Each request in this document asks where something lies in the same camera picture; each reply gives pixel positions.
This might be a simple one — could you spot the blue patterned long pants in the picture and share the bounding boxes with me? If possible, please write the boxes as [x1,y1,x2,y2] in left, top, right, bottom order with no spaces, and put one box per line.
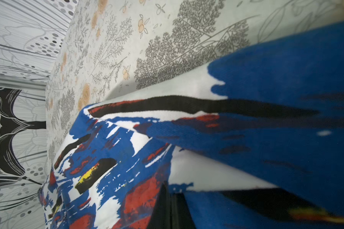
[39,22,344,229]

